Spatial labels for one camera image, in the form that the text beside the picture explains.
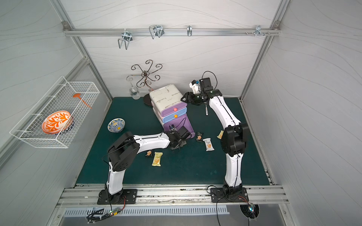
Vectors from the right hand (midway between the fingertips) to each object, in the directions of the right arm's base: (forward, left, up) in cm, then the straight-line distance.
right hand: (185, 99), depth 88 cm
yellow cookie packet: (-12, -25, -22) cm, 36 cm away
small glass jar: (+9, +36, -3) cm, 38 cm away
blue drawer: (-4, +7, -12) cm, 15 cm away
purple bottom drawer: (-6, +4, -17) cm, 18 cm away
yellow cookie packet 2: (-31, +16, -22) cm, 42 cm away
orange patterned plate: (-29, +58, +12) cm, 66 cm away
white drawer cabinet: (+1, +14, -1) cm, 14 cm away
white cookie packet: (-20, -17, -24) cm, 35 cm away
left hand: (-19, 0, -22) cm, 29 cm away
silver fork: (+11, -17, -23) cm, 30 cm away
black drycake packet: (-14, -10, -23) cm, 29 cm away
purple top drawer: (-5, +7, -5) cm, 10 cm away
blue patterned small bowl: (-8, +50, -21) cm, 55 cm away
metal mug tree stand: (+15, +27, +8) cm, 32 cm away
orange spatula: (-8, +60, +9) cm, 62 cm away
